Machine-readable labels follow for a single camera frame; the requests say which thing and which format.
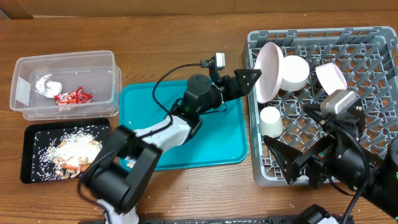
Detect large white plate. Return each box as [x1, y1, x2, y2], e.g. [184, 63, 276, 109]
[254, 42, 284, 103]

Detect white cup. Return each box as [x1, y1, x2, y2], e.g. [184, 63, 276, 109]
[259, 106, 283, 138]

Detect white bowl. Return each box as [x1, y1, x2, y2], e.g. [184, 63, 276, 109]
[280, 55, 310, 91]

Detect red snack wrapper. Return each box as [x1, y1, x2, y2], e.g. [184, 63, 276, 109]
[54, 86, 94, 106]

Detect orange carrot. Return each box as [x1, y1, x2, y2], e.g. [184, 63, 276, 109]
[60, 164, 90, 172]

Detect white tissue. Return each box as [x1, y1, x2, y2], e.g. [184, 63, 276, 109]
[35, 74, 62, 98]

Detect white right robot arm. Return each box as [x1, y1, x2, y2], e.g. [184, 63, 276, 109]
[263, 97, 397, 221]

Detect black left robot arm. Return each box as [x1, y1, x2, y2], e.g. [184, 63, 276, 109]
[78, 69, 262, 223]

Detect grey dish rack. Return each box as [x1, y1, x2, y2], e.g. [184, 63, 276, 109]
[241, 26, 398, 187]

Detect teal plastic tray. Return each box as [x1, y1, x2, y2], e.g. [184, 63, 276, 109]
[119, 83, 248, 170]

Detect clear plastic bin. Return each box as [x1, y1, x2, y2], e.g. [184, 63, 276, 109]
[9, 50, 122, 121]

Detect rice and peanut scraps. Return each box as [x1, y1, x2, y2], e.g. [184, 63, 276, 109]
[37, 129, 103, 181]

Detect black bin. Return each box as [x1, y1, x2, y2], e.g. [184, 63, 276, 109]
[20, 118, 110, 184]

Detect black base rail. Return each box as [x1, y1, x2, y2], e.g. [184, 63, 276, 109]
[139, 204, 343, 224]

